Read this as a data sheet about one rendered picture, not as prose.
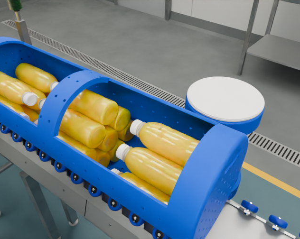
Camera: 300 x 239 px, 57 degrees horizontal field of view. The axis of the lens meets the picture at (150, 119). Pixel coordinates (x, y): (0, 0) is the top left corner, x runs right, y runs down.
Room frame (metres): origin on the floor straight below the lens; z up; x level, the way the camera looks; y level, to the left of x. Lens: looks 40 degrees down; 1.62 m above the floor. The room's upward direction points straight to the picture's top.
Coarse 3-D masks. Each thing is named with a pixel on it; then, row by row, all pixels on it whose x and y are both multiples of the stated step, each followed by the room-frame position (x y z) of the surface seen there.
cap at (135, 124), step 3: (135, 120) 0.53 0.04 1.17; (138, 120) 0.53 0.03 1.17; (132, 123) 0.52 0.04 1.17; (135, 123) 0.52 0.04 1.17; (138, 123) 0.52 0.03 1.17; (132, 126) 0.52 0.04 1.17; (135, 126) 0.52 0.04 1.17; (132, 129) 0.51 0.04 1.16; (135, 129) 0.51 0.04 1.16; (132, 132) 0.51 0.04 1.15; (135, 132) 0.51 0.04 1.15
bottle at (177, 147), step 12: (144, 132) 0.48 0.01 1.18; (156, 132) 0.47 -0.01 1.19; (168, 132) 0.47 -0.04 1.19; (180, 132) 0.47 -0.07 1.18; (144, 144) 0.47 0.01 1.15; (156, 144) 0.45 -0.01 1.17; (168, 144) 0.44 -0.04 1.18; (180, 144) 0.43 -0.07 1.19; (192, 144) 0.43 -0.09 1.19; (168, 156) 0.43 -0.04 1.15; (180, 156) 0.41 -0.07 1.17
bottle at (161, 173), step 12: (132, 156) 0.44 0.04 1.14; (144, 156) 0.43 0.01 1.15; (156, 156) 0.43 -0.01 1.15; (132, 168) 0.42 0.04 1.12; (144, 168) 0.41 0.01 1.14; (156, 168) 0.40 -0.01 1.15; (168, 168) 0.39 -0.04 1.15; (180, 168) 0.40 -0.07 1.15; (144, 180) 0.40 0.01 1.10; (156, 180) 0.38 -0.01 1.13; (168, 180) 0.37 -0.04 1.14; (168, 192) 0.36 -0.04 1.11
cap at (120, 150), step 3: (123, 144) 0.49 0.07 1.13; (120, 147) 0.48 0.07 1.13; (123, 147) 0.47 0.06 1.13; (126, 147) 0.47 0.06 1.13; (117, 150) 0.47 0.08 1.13; (120, 150) 0.47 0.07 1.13; (123, 150) 0.47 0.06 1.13; (117, 153) 0.47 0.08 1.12; (120, 153) 0.46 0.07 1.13; (117, 156) 0.46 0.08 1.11; (120, 156) 0.46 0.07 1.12
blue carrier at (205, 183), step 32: (0, 64) 0.88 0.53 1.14; (32, 64) 0.98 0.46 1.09; (64, 64) 0.86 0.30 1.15; (64, 96) 0.57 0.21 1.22; (128, 96) 0.70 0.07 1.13; (32, 128) 0.55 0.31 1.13; (192, 128) 0.57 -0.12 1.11; (224, 128) 0.45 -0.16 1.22; (64, 160) 0.48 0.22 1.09; (192, 160) 0.36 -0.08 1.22; (224, 160) 0.35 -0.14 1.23; (128, 192) 0.35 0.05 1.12; (192, 192) 0.31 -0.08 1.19; (224, 192) 0.38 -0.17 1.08; (160, 224) 0.30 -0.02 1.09; (192, 224) 0.27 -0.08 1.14
